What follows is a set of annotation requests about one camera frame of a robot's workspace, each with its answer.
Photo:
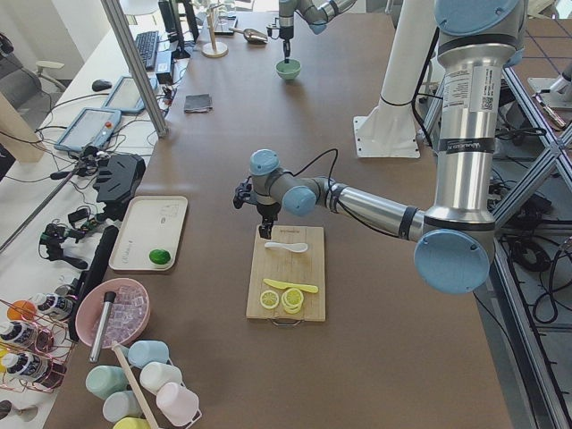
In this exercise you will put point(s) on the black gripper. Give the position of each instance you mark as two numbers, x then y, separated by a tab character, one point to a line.
267	210
286	32

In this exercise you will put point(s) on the white ceramic spoon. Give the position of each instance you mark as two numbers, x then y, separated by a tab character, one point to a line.
291	247

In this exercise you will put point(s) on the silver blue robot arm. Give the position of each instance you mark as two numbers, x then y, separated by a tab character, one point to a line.
473	41
316	17

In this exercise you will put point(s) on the light green bowl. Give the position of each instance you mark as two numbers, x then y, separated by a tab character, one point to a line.
288	70

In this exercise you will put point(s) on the pink bowl with ice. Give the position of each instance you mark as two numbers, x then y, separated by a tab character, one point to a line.
129	316

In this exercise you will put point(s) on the wooden cutting board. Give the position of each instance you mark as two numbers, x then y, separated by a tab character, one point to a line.
282	265

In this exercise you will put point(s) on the metal scoop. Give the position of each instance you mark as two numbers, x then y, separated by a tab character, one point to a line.
252	36

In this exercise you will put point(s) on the yellow plastic knife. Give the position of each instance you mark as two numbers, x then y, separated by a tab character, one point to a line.
290	285

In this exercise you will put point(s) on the lemon slice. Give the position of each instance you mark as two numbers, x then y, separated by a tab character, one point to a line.
292	300
269	299

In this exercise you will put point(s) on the wooden mug tree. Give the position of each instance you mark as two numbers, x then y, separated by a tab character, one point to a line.
213	48

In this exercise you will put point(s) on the grey folded cloth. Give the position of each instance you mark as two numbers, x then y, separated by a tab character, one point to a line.
200	103

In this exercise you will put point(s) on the green lime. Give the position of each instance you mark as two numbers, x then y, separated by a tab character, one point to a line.
159	256

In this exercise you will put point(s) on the cream plastic tray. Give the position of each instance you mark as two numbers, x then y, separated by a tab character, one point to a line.
150	222

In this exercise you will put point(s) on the white mounting pole base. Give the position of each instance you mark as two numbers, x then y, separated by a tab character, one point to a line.
390	130

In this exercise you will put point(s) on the black keyboard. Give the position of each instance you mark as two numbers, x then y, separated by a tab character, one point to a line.
147	44

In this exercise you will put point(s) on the blue teach pendant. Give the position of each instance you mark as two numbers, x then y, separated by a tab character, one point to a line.
125	97
93	127

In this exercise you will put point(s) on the metal muddler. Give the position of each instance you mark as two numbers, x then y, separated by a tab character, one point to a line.
98	341

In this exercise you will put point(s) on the blue cup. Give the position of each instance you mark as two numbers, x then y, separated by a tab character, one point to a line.
144	352

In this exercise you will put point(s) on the black computer mouse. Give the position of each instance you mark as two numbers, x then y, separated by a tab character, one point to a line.
101	85

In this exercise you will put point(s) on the pink cup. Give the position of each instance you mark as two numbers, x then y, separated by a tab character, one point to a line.
178	404

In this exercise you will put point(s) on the green cup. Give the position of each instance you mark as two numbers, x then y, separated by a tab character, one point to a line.
103	381

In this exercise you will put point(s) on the orange fruit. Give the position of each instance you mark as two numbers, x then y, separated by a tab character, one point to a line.
21	310

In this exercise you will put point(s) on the aluminium frame post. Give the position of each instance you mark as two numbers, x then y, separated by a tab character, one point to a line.
121	29

